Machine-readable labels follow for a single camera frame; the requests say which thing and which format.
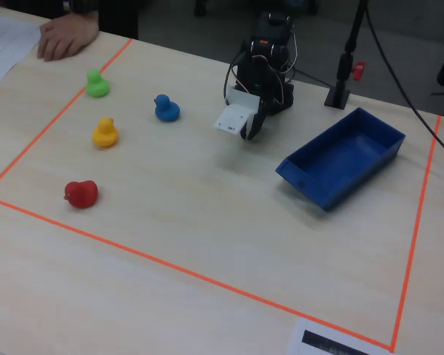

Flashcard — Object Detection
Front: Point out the black camera stand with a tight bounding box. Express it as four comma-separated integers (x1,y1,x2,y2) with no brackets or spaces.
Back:
324,0,371,109

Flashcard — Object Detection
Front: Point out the blue rubber duck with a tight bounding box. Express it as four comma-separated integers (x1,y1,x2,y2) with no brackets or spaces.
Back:
154,94,181,123

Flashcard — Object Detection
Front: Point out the white paper with black bar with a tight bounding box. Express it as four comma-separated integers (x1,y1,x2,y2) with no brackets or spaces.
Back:
286,317,393,355

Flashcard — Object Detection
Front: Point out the thin black cable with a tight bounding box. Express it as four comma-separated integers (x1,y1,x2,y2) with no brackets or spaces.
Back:
291,68,334,89

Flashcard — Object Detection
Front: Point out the dark clothed person torso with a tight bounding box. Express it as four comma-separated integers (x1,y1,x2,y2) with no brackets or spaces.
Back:
95,0,140,40

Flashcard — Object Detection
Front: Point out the person bare hand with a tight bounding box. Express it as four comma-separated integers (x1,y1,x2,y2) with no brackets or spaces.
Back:
37,13,100,62

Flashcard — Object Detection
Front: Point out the white printed grid paper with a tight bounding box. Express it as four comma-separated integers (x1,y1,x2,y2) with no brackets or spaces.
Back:
0,14,41,95

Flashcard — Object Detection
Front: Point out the yellow rubber duck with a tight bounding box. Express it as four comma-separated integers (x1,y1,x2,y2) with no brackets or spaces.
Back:
92,117,119,149

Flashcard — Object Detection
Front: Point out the green rubber duck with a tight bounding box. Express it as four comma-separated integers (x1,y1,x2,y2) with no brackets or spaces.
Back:
85,69,110,99

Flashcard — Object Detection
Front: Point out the red rubber duck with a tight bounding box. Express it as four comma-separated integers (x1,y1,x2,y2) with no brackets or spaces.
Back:
63,180,99,209

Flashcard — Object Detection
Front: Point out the orange tape line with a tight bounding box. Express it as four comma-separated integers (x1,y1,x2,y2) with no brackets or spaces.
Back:
0,195,395,352
0,38,134,196
390,115,443,352

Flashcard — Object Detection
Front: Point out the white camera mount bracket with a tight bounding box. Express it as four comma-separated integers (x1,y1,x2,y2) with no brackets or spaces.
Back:
213,84,262,134

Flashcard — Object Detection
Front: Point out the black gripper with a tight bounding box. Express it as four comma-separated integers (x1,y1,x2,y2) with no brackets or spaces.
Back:
235,55,284,142

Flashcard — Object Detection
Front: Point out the dark sleeved forearm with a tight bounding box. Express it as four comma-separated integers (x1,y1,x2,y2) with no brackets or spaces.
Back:
67,0,99,16

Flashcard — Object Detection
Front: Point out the blue plastic box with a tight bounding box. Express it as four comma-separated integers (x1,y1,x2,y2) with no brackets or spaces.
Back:
275,106,407,212

